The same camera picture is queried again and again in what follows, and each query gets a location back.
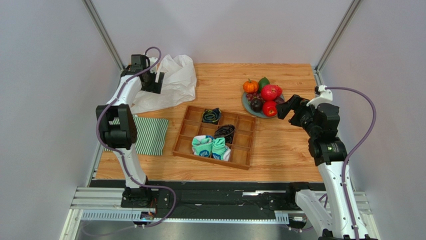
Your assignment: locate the red apple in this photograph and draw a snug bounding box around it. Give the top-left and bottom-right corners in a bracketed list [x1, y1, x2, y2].
[262, 100, 277, 118]

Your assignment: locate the white plastic bag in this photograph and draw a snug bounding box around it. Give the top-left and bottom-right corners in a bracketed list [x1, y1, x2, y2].
[130, 54, 197, 114]

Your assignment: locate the red pomegranate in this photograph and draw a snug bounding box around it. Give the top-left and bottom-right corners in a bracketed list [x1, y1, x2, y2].
[260, 84, 283, 101]

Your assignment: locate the dark purple plum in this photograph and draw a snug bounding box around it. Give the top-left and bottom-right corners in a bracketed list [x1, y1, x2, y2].
[250, 98, 263, 113]

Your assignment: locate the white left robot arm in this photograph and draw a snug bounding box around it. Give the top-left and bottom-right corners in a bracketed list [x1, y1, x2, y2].
[96, 54, 164, 208]

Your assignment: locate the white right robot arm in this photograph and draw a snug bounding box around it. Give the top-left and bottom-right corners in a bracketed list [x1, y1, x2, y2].
[276, 95, 372, 240]

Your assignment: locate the green avocado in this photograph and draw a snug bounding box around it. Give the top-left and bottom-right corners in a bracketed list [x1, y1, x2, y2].
[258, 77, 270, 93]

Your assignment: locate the red grapes bunch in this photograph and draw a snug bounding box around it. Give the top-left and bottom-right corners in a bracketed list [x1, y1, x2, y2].
[245, 92, 265, 103]

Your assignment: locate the grey plate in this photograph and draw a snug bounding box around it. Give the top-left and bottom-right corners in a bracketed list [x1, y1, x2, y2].
[241, 92, 271, 119]

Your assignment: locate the small orange pumpkin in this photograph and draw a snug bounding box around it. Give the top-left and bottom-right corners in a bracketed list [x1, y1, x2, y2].
[242, 79, 259, 94]

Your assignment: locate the green striped cloth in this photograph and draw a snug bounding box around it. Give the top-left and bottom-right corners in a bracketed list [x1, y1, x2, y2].
[104, 114, 170, 157]

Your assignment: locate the left teal rolled sock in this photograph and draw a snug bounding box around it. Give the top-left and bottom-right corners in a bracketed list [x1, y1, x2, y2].
[191, 135, 214, 158]

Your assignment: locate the teal rolled sock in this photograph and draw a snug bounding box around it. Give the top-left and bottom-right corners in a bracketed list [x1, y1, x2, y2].
[191, 135, 214, 158]
[211, 137, 231, 162]

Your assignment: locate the right teal rolled sock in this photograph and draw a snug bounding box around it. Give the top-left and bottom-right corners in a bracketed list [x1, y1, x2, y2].
[211, 137, 231, 162]

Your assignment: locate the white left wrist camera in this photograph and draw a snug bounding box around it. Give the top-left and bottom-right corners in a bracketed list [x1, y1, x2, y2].
[148, 57, 158, 73]

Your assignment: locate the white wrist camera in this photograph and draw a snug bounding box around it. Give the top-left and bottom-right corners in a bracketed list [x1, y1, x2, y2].
[148, 57, 158, 73]
[306, 85, 333, 108]

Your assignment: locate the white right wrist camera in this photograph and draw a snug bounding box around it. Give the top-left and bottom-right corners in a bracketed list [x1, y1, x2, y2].
[306, 85, 333, 108]

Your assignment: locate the blue yellow rolled cable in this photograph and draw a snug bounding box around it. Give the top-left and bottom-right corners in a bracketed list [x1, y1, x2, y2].
[201, 107, 223, 124]

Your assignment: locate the black rolled cable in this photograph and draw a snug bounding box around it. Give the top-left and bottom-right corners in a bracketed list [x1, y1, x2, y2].
[213, 124, 236, 145]

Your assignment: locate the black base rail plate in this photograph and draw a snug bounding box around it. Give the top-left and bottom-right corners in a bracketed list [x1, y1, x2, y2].
[89, 180, 308, 221]

